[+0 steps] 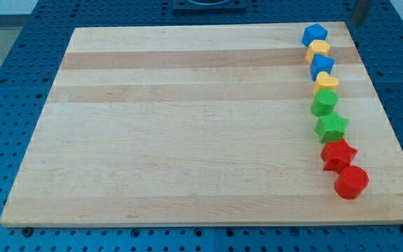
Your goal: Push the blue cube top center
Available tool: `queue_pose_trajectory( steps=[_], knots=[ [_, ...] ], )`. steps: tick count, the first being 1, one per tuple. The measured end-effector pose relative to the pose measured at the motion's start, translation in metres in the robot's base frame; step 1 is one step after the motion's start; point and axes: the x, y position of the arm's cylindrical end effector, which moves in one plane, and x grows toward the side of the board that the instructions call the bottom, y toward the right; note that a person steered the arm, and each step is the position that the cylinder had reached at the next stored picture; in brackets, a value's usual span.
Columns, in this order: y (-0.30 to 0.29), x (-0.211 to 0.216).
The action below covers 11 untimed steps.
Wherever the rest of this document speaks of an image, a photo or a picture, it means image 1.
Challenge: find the blue cube block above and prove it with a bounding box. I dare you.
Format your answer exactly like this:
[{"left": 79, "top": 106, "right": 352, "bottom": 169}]
[{"left": 310, "top": 54, "right": 335, "bottom": 81}]

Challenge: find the light wooden board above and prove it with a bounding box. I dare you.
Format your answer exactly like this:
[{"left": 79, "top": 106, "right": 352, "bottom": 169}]
[{"left": 0, "top": 22, "right": 403, "bottom": 228}]

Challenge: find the green cylinder block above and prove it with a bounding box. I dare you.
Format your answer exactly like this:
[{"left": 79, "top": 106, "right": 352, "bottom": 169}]
[{"left": 311, "top": 89, "right": 339, "bottom": 117}]

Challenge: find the green star block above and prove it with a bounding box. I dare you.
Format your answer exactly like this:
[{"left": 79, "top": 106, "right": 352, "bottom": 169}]
[{"left": 314, "top": 111, "right": 349, "bottom": 144}]

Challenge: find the yellow heart block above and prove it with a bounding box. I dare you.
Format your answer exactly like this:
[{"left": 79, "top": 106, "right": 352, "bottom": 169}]
[{"left": 312, "top": 71, "right": 339, "bottom": 96}]

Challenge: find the red star block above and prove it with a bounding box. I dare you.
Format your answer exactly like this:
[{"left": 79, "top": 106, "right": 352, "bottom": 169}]
[{"left": 320, "top": 139, "right": 358, "bottom": 174}]

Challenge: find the yellow hexagon block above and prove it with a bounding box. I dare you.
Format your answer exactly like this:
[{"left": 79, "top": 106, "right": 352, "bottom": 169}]
[{"left": 305, "top": 39, "right": 331, "bottom": 63}]

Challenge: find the blue pentagon block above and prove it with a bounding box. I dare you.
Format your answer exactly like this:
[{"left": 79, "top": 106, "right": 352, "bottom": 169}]
[{"left": 301, "top": 24, "right": 328, "bottom": 47}]

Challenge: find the red cylinder block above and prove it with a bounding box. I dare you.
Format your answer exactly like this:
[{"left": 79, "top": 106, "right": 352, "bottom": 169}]
[{"left": 334, "top": 166, "right": 369, "bottom": 200}]

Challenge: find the grey metal pusher rod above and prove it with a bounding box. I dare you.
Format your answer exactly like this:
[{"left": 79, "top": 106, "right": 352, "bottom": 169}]
[{"left": 348, "top": 0, "right": 374, "bottom": 27}]

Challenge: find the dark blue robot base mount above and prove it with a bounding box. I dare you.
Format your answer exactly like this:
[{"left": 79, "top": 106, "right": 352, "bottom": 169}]
[{"left": 171, "top": 0, "right": 247, "bottom": 13}]

